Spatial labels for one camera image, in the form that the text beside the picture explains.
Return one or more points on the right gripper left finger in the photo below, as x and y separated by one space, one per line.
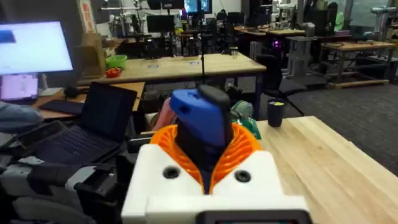
155 177

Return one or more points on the bright computer monitor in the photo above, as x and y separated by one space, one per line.
34 46

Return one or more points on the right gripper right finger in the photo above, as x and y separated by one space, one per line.
248 183

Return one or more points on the green bowl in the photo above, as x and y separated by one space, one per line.
116 61

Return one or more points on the black laptop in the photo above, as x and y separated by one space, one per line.
93 124

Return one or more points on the blue electric screwdriver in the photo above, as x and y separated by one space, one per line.
202 115

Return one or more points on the pink object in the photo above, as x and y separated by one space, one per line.
164 116

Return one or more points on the black monitor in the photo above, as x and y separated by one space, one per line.
160 23

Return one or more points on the long wooden table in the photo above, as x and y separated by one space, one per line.
174 67

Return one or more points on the wooden desk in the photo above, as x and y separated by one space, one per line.
56 115

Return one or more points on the black office chair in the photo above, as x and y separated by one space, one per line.
275 77

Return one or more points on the wooden workbench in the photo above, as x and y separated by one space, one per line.
357 46

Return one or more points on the small pink screen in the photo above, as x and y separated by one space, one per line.
18 87

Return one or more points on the brown cardboard box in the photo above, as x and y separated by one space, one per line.
91 56

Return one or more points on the dark cup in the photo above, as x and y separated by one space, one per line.
276 113

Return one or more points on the red small bowl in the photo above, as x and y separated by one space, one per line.
112 72

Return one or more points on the glass jar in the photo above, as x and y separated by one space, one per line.
234 52

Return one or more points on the black keyboard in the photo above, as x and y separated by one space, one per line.
62 106

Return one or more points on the black computer mouse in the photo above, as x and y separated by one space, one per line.
72 91

